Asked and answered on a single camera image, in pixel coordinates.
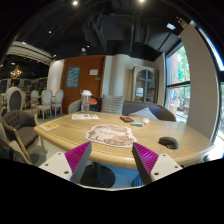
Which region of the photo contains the teal small packet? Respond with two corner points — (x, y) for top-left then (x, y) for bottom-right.
(130, 122), (143, 127)

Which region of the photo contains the glass door cabinet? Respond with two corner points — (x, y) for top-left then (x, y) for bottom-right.
(132, 65), (159, 103)

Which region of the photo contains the black table pedestal base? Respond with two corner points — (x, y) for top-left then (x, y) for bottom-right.
(80, 162), (116, 188)

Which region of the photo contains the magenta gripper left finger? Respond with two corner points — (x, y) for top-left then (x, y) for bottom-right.
(40, 142), (92, 184)

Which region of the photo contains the yellow card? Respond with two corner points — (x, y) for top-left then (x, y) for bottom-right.
(41, 122), (58, 131)

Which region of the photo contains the striped cushion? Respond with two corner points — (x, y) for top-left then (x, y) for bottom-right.
(101, 95), (124, 115)

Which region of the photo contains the grey tufted armchair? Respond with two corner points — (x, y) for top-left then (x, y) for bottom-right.
(2, 110), (39, 161)

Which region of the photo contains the small clear round object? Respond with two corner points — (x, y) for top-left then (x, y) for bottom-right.
(143, 118), (150, 125)

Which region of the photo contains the chandelier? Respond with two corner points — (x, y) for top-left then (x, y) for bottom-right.
(11, 66), (22, 79)

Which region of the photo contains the white cushion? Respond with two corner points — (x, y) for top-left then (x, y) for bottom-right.
(131, 107), (157, 120)

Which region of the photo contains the grey sofa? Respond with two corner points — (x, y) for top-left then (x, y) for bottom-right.
(67, 96), (177, 122)

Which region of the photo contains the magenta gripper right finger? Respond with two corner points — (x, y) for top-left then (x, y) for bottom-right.
(132, 142), (182, 185)

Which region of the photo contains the grey white high-back chair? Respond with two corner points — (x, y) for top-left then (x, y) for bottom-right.
(5, 87), (24, 111)

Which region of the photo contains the black computer mouse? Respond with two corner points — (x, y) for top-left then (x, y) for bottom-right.
(158, 137), (179, 149)

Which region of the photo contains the blue wall poster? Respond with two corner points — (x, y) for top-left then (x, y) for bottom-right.
(66, 67), (80, 88)

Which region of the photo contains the cat-shaped beige mouse pad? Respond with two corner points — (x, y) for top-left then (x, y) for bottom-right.
(86, 124), (137, 148)

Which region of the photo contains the clear plastic water jug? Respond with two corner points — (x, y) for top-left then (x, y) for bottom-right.
(81, 90), (92, 114)

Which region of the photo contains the oval wooden table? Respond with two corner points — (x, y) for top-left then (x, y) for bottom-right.
(35, 112), (214, 169)

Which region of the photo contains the white dining chair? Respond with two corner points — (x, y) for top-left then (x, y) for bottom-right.
(31, 90), (39, 109)
(36, 90), (52, 117)
(51, 90), (64, 114)

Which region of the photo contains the white paper sheet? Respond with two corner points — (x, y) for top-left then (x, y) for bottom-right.
(72, 114), (99, 120)

